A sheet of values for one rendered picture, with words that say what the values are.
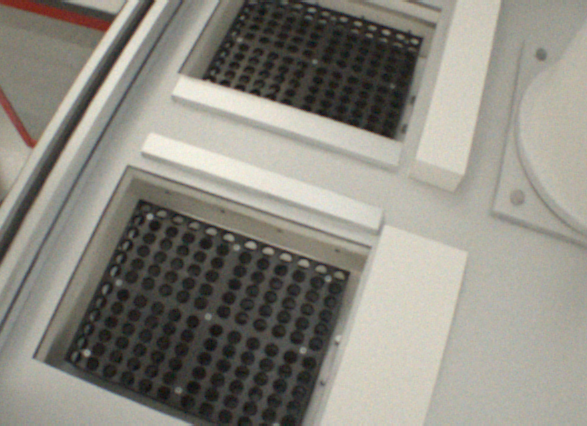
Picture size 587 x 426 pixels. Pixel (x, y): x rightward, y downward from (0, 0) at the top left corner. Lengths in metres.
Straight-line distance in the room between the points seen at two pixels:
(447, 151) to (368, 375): 0.22
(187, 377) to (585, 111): 0.42
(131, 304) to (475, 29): 0.45
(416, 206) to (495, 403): 0.19
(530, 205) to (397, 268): 0.15
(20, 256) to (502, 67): 0.53
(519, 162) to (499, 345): 0.18
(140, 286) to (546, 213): 0.39
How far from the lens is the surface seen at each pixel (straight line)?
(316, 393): 0.62
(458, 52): 0.64
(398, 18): 0.78
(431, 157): 0.56
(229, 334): 0.56
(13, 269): 0.53
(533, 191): 0.61
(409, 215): 0.57
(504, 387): 0.55
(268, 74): 0.70
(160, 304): 0.58
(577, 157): 0.56
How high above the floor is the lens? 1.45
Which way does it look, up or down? 65 degrees down
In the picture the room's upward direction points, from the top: 7 degrees clockwise
